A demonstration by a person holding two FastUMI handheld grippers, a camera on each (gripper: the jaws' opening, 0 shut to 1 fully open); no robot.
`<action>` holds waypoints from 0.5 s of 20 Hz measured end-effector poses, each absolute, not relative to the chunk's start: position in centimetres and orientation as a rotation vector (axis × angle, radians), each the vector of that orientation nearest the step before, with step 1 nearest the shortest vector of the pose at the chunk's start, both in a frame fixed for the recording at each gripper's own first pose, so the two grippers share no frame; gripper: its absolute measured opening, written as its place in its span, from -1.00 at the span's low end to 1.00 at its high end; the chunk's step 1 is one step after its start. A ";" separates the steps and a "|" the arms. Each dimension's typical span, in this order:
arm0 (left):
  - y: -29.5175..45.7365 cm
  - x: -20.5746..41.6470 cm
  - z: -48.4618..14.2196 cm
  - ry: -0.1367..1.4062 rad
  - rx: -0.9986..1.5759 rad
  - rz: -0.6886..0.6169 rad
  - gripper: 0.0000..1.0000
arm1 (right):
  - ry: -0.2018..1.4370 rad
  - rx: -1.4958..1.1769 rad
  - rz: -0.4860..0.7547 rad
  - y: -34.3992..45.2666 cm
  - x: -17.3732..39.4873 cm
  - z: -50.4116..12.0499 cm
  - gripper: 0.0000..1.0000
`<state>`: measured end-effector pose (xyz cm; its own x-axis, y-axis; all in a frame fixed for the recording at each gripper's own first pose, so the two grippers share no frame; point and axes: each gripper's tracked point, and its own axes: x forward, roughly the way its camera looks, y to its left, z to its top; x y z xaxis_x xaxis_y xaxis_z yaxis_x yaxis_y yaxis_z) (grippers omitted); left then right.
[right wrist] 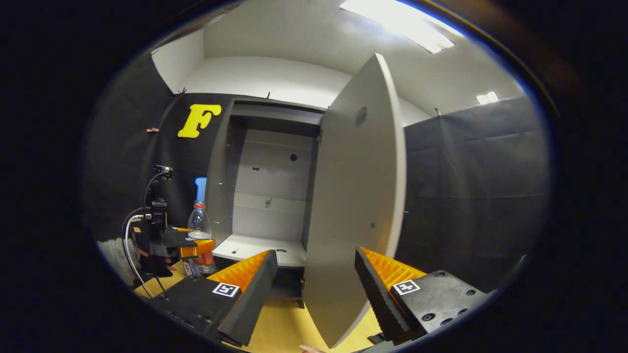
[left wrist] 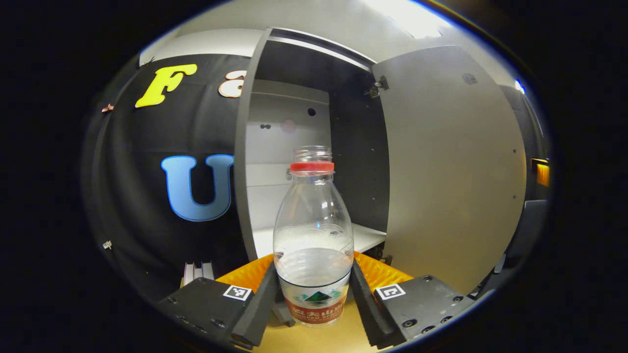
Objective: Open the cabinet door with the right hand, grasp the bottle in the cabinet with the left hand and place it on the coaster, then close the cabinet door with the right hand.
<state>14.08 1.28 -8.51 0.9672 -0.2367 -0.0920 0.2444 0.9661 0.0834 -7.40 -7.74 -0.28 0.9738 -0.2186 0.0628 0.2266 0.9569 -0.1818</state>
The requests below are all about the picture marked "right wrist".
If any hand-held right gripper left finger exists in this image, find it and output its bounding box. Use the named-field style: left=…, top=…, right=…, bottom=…
left=147, top=249, right=279, bottom=348

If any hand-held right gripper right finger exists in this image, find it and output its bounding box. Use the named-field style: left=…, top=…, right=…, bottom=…
left=354, top=247, right=491, bottom=344

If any clear plastic bottle red label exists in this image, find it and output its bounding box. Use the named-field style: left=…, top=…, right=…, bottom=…
left=187, top=200, right=216, bottom=274

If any beige cabinet door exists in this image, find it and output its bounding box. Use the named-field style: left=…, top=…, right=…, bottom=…
left=302, top=53, right=408, bottom=349

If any grey cabinet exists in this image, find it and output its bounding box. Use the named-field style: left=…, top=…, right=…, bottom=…
left=205, top=97, right=327, bottom=308

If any long ceiling light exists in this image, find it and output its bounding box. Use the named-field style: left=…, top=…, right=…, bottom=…
left=340, top=0, right=464, bottom=53

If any white cable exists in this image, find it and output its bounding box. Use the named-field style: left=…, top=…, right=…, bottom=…
left=123, top=214, right=148, bottom=286

